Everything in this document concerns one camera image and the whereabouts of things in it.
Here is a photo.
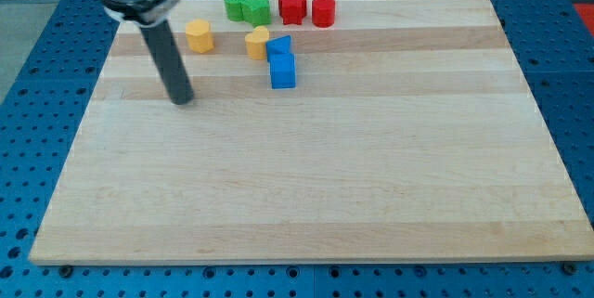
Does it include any red cylinder block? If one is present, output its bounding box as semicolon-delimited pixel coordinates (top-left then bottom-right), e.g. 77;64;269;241
312;0;336;28

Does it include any red star block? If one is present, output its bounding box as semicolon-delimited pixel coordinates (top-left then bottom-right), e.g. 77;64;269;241
278;0;307;25

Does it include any blue triangle block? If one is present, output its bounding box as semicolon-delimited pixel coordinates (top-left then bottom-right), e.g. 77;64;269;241
265;35;292;61

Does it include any light wooden board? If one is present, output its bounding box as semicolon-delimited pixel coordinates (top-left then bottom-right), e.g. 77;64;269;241
30;0;593;266

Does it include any yellow heart block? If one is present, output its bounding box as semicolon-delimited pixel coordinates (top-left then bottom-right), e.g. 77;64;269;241
244;26;270;60

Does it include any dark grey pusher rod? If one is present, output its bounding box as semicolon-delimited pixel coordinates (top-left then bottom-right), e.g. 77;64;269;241
140;20;194;105

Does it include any green cylinder block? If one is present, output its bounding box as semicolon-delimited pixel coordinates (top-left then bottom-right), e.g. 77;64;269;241
223;0;245;21

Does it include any yellow hexagon block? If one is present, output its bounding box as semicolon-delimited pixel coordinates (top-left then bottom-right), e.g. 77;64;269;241
186;19;214;54

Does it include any blue cube block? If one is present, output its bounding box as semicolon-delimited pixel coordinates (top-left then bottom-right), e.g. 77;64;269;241
269;54;296;89

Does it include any green star block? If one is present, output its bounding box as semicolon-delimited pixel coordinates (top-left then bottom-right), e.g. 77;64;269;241
241;0;271;27

